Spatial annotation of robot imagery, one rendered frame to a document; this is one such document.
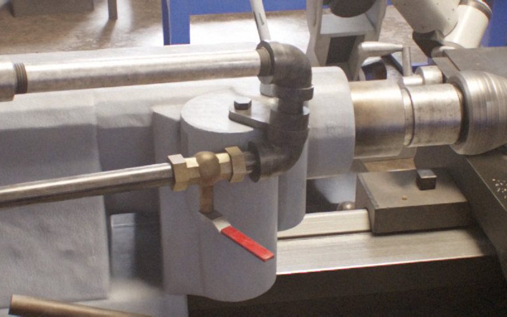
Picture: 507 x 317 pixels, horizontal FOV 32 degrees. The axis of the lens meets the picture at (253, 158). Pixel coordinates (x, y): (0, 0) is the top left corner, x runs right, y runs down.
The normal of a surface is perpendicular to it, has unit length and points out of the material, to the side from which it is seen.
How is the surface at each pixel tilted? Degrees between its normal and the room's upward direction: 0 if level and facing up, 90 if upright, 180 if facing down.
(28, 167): 77
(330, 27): 8
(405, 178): 0
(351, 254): 0
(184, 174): 60
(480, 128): 85
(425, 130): 93
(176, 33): 90
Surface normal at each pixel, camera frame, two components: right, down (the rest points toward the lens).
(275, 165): 0.39, 0.29
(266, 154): 0.31, -0.32
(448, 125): 0.15, 0.43
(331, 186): 0.00, -0.88
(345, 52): 0.18, 0.87
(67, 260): 0.14, 0.11
